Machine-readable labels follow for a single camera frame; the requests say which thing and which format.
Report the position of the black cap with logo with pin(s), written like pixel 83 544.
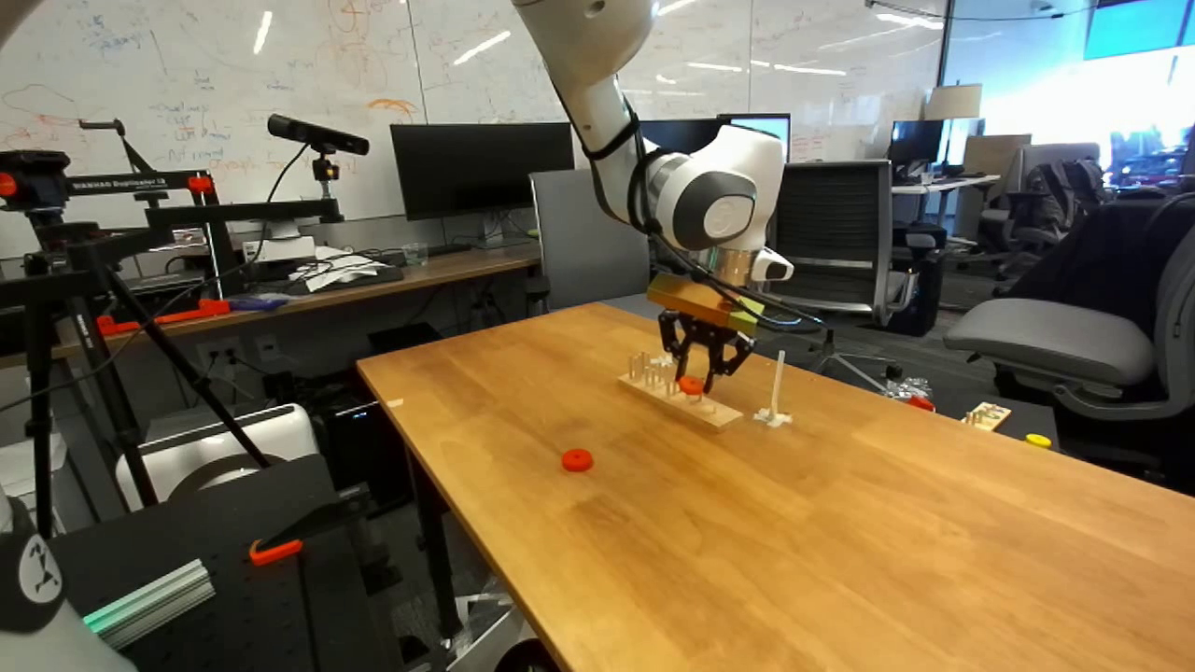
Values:
pixel 27 571

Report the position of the red bar clamp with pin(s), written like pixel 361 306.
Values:
pixel 160 320

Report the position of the aluminium bar with green light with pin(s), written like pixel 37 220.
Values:
pixel 152 603

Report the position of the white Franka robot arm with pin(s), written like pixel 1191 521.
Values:
pixel 709 206

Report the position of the blue wall screen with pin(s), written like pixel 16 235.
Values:
pixel 1140 25

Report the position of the red small object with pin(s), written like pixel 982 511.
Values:
pixel 921 402

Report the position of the grey office chair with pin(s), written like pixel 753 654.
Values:
pixel 571 246
pixel 1058 337

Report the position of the white box appliance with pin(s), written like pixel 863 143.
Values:
pixel 248 435

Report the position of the black bar camera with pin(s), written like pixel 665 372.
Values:
pixel 319 135

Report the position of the white crumpled papers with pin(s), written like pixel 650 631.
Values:
pixel 336 271

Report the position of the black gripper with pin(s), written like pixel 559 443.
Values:
pixel 706 331

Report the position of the tan wrist camera box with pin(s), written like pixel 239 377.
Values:
pixel 694 301

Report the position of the dark grey cart top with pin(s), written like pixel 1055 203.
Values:
pixel 188 524

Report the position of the wooden stand with clear pegs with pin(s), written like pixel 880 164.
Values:
pixel 714 410

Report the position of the black rig with red knobs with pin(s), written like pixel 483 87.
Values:
pixel 126 185

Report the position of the beige lamp shade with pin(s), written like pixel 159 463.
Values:
pixel 955 103

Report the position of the black table leg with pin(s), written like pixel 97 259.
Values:
pixel 434 546

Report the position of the lit computer monitor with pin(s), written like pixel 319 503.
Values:
pixel 768 130

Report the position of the black camera tripod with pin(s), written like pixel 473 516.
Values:
pixel 43 373

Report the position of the blue small object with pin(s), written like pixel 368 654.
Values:
pixel 258 303

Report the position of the black mesh office chair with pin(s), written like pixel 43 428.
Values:
pixel 833 225

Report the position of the tan card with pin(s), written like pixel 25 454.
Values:
pixel 982 415

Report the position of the wooden office desk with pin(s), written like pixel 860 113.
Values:
pixel 434 266

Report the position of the white peg stand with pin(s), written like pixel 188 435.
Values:
pixel 774 419

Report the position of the yellow small object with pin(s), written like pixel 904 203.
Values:
pixel 1038 438

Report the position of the orange black bar clamp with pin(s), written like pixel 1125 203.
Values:
pixel 279 552

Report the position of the black computer monitor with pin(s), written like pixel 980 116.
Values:
pixel 479 169

